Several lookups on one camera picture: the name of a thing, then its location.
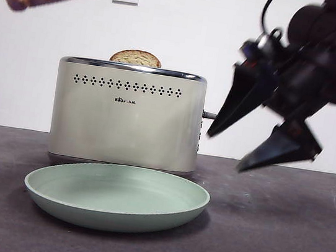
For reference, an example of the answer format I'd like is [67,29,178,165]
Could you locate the pale green round plate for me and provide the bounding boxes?
[19,151,213,245]

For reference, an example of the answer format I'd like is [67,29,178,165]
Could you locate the round-topped bread slice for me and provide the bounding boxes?
[108,46,164,69]

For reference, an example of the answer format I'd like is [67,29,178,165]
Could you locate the cream two-slot toaster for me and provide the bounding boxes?
[45,53,224,186]

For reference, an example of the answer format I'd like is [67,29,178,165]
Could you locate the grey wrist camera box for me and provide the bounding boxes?
[238,23,284,71]

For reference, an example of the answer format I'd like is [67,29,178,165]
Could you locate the black camera cable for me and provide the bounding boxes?
[258,0,281,38]

